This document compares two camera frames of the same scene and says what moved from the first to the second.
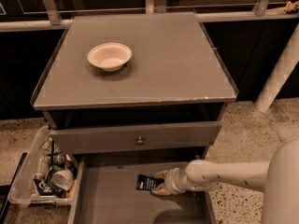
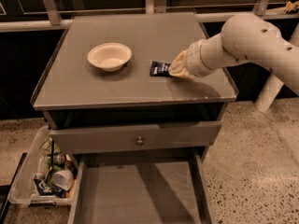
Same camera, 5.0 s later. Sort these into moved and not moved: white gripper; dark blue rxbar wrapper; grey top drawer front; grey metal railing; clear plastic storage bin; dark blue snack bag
Moved: dark blue rxbar wrapper; white gripper
Not moved: grey top drawer front; clear plastic storage bin; grey metal railing; dark blue snack bag
